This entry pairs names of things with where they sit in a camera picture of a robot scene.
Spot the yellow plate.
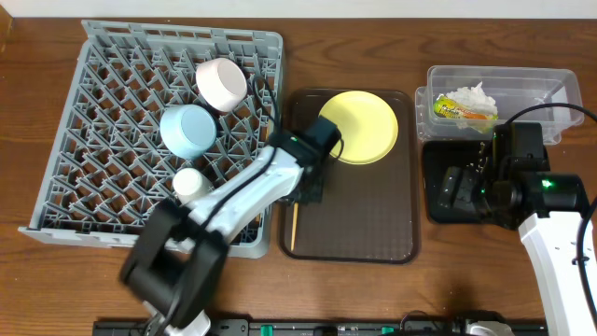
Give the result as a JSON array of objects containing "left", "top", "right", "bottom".
[{"left": 319, "top": 91, "right": 399, "bottom": 165}]

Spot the wooden chopstick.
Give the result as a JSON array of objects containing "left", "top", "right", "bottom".
[{"left": 290, "top": 203, "right": 299, "bottom": 251}]

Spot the white tissue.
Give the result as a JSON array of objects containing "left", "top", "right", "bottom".
[{"left": 446, "top": 82, "right": 498, "bottom": 116}]

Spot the green snack wrapper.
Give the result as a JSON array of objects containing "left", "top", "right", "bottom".
[{"left": 433, "top": 95, "right": 497, "bottom": 133}]

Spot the pink bowl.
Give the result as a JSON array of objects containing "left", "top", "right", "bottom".
[{"left": 195, "top": 58, "right": 247, "bottom": 112}]

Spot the light blue bowl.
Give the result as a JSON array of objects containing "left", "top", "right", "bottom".
[{"left": 160, "top": 105, "right": 217, "bottom": 160}]

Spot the white cup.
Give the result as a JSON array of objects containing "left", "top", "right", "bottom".
[{"left": 173, "top": 168, "right": 213, "bottom": 204}]

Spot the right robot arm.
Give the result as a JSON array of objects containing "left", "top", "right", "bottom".
[{"left": 437, "top": 121, "right": 596, "bottom": 335}]

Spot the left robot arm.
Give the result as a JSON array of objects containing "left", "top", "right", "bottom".
[{"left": 119, "top": 117, "right": 343, "bottom": 335}]

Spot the black waste tray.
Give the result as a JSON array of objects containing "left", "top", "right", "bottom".
[{"left": 422, "top": 140, "right": 496, "bottom": 225}]

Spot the grey dishwasher rack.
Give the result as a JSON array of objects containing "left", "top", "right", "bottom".
[{"left": 22, "top": 20, "right": 285, "bottom": 248}]

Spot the brown serving tray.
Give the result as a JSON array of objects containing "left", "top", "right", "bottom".
[{"left": 279, "top": 91, "right": 421, "bottom": 265}]

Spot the clear plastic bin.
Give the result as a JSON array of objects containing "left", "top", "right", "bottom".
[{"left": 415, "top": 65, "right": 582, "bottom": 141}]

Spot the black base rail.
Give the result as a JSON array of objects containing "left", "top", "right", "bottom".
[{"left": 91, "top": 316, "right": 549, "bottom": 336}]

